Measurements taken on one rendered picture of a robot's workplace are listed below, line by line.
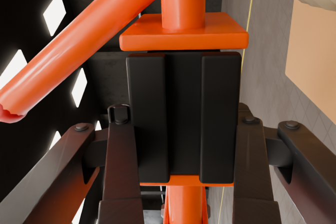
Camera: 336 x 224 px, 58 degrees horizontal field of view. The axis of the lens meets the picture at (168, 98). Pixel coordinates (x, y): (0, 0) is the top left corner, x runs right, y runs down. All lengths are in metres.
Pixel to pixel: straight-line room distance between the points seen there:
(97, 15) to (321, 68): 0.22
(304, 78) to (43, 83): 0.27
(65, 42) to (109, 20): 0.03
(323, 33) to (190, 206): 0.21
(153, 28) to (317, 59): 0.21
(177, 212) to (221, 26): 0.11
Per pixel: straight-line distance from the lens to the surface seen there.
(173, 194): 0.19
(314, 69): 0.34
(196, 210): 0.20
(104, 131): 0.16
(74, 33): 0.18
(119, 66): 11.01
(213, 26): 0.16
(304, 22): 0.37
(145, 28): 0.16
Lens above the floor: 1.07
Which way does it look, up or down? 3 degrees up
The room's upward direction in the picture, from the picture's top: 91 degrees counter-clockwise
